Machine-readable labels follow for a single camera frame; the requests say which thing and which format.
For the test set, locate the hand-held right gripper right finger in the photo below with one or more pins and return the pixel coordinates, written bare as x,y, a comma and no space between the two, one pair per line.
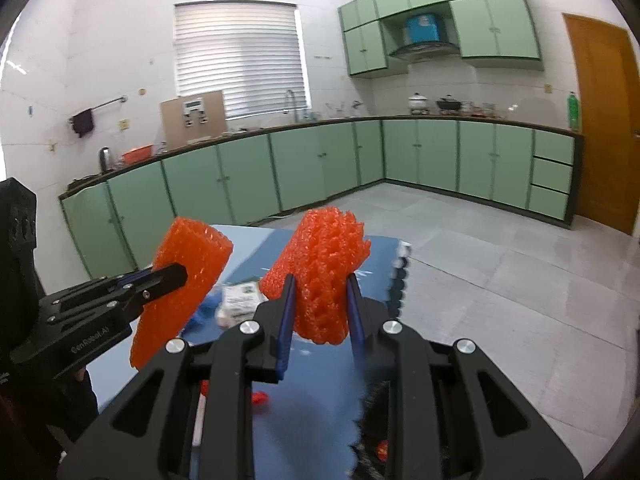
354,312

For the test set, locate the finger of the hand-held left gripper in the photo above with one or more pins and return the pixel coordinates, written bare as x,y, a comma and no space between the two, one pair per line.
107,282
167,276

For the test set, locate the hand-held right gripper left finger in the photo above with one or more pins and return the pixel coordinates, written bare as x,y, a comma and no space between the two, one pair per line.
287,312

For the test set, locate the orange foam net sleeve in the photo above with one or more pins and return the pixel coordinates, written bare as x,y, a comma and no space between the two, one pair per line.
200,250
325,260

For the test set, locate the green and white packet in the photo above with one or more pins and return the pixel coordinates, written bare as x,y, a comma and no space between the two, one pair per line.
241,302

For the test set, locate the blue plastic bag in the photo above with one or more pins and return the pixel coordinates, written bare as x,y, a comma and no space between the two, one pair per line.
206,310

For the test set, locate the black trash bin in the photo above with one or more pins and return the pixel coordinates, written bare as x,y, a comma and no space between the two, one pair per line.
372,420

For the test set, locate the light blue tablecloth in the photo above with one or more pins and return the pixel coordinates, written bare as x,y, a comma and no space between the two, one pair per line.
245,250

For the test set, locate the small red foam scrap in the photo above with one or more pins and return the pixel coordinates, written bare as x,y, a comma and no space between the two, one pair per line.
260,399

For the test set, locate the dark blue printed cloth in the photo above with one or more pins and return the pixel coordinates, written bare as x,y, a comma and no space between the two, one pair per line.
310,420

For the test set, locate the metal kettle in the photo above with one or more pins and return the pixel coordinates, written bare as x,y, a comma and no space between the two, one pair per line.
104,160

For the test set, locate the orange basin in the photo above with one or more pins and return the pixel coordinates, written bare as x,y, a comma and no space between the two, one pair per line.
137,154

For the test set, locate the green lower cabinets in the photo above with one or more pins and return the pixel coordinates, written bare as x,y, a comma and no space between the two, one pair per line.
300,170

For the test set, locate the green cabinets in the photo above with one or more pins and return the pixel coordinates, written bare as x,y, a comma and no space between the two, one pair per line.
500,25
300,170

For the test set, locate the cardboard box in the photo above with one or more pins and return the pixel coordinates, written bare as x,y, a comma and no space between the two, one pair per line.
172,120

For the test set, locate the dark hanging cloth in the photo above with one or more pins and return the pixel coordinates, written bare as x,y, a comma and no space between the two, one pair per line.
83,122

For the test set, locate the metal faucet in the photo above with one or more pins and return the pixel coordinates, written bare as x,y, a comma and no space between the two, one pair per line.
290,102

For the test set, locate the white pot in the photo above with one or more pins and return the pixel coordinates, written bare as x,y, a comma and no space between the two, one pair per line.
418,102

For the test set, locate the white window blind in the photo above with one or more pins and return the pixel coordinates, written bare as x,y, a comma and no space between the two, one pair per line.
240,60

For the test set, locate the black wok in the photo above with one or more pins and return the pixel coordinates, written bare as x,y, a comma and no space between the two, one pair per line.
449,104

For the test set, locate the range hood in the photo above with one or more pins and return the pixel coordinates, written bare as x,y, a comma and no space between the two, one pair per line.
425,51

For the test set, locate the blue box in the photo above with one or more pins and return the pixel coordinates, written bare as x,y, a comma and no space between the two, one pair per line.
422,30

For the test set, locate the green plastic bottle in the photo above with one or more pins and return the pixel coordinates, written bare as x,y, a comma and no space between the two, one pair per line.
573,112

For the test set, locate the wooden door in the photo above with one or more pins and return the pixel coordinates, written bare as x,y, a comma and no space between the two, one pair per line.
605,135

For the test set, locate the green upper cabinets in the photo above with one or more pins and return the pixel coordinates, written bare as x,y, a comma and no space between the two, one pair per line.
500,25

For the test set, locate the metal towel rail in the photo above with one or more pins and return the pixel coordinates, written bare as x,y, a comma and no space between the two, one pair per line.
107,104

